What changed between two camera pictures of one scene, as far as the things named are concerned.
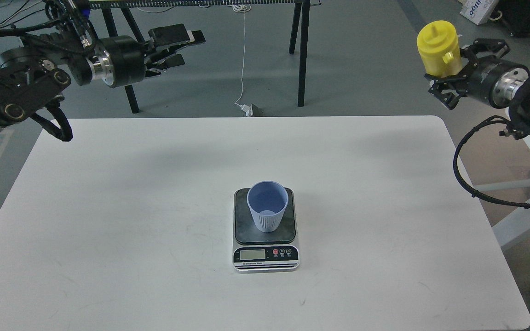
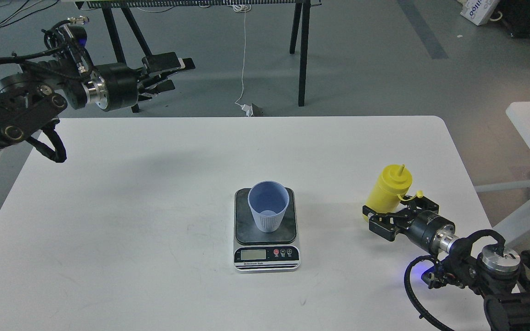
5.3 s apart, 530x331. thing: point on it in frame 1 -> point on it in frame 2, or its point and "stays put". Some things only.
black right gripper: x=491 y=78 -> x=429 y=231
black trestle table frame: x=112 y=11 stays put
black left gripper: x=120 y=60 -> x=112 y=86
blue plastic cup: x=267 y=200 stays put
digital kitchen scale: x=256 y=251 stays put
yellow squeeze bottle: x=438 y=45 -> x=391 y=186
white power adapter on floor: x=248 y=109 stays put
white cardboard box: x=478 y=11 stays put
